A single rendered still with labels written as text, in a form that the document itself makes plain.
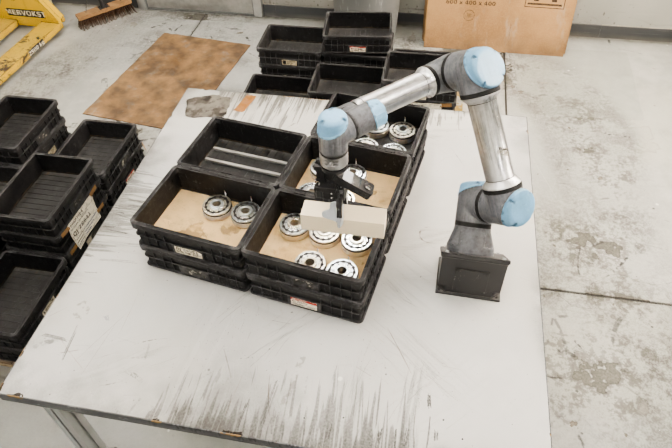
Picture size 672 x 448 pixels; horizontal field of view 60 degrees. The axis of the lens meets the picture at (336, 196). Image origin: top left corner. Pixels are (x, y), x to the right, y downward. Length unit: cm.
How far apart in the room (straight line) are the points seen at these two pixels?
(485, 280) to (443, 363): 29
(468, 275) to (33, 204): 193
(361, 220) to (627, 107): 288
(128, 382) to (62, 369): 22
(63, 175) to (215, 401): 155
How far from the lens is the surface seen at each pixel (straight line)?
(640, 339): 299
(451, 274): 193
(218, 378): 187
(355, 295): 180
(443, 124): 266
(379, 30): 374
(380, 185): 215
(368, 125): 150
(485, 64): 170
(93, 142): 335
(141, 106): 420
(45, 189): 298
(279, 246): 196
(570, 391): 274
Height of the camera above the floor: 231
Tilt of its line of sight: 45 degrees down
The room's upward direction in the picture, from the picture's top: 2 degrees counter-clockwise
